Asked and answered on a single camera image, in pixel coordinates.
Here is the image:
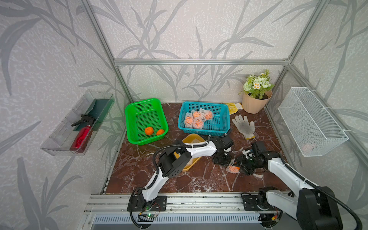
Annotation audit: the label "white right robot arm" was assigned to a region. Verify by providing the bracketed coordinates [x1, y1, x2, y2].
[234, 141, 343, 230]

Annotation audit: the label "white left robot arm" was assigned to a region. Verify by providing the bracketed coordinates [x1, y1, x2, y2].
[131, 134, 234, 206]

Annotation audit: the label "teal plastic basket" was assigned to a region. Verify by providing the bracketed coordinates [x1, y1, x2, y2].
[178, 101, 231, 136]

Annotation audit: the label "grey knit work glove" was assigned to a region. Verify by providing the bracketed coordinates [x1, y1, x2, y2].
[232, 115, 255, 140]

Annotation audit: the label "yellow plastic tray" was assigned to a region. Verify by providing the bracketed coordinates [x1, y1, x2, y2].
[182, 134, 205, 172]

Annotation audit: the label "yellow dotted work glove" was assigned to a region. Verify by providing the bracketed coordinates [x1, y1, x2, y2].
[224, 103, 243, 115]

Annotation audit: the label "netted orange large left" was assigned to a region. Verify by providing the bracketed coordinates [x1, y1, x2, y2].
[184, 113, 194, 128]

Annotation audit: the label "beige ribbed flower pot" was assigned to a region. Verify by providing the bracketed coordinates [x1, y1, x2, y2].
[242, 91, 273, 114]

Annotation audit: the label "white green artificial flowers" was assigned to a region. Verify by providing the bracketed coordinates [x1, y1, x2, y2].
[238, 70, 275, 100]

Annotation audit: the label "dark green trowel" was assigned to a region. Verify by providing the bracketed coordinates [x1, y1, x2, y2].
[74, 99, 115, 131]

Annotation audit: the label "white wire mesh basket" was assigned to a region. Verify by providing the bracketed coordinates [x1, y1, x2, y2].
[278, 87, 349, 157]

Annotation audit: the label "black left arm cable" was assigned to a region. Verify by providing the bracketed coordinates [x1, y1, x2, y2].
[127, 135, 212, 230]

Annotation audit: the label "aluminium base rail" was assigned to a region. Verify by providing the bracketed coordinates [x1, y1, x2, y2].
[77, 192, 288, 230]

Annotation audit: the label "clear plastic wall shelf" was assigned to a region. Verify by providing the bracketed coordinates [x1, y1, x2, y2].
[41, 90, 115, 156]

